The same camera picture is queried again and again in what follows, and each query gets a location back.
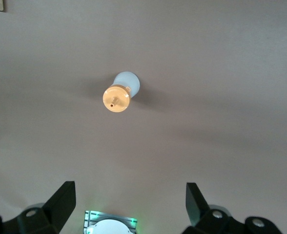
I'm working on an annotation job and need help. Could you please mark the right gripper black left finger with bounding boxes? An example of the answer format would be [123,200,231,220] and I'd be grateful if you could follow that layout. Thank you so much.
[0,181,77,234]

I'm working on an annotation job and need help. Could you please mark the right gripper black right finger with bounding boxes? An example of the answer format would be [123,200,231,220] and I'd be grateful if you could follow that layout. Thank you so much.
[182,182,283,234]

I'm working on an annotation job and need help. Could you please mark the orange-capped translucent bottle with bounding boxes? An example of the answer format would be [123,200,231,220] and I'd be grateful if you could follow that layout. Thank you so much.
[102,71,141,113]

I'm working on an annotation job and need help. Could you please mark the brown table cover sheet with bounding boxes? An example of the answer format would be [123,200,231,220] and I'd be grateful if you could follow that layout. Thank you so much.
[0,0,287,234]

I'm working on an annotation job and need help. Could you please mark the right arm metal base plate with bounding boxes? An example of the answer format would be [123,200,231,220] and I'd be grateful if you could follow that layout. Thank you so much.
[83,210,138,234]

